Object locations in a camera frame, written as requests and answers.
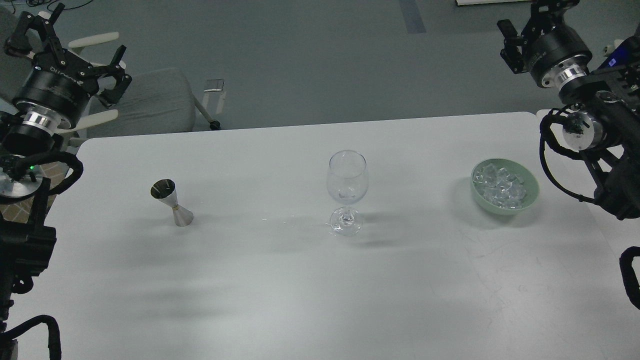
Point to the clear wine glass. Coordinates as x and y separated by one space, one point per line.
347 182

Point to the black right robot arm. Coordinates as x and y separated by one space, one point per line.
598 123

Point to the grey office chair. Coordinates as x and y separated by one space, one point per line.
159 101

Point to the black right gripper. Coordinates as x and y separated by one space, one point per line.
552 53

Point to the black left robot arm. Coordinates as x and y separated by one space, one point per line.
34 166

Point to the green bowl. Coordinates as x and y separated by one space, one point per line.
531 185

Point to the steel double jigger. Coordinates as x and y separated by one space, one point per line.
165 191

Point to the clear ice cubes pile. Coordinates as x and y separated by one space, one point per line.
500 186

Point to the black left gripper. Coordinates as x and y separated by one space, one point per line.
50 99

